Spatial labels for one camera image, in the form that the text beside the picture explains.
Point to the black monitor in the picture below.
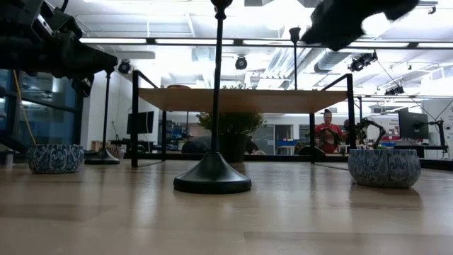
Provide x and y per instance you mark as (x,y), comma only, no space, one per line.
(140,123)
(412,124)

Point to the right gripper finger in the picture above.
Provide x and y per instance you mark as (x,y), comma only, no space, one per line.
(329,35)

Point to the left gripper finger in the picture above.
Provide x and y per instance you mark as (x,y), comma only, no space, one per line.
(88,74)
(70,39)

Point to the black metal table frame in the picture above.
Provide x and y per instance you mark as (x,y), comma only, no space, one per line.
(283,158)

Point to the green potted plant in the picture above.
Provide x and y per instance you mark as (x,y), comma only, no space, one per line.
(233,147)

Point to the copper candle tin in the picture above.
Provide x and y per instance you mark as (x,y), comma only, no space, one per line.
(178,86)

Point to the black ceiling light cluster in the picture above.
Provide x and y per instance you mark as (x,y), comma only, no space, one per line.
(362,61)
(394,90)

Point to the tall black candlestick holder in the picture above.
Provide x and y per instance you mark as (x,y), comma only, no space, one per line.
(102,157)

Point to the black ceiling spotlight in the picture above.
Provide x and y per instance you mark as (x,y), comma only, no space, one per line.
(124,66)
(241,63)

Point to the long ceiling light strip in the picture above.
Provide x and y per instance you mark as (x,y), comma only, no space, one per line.
(194,41)

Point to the blue patterned candle tin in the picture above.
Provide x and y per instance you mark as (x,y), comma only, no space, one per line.
(384,168)
(54,158)

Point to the background black robot arm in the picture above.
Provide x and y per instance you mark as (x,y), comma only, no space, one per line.
(362,124)

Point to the wooden shelf with black legs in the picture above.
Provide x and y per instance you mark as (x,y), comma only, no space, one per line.
(265,101)

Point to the small white cylinder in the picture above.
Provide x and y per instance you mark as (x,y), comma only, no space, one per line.
(8,160)

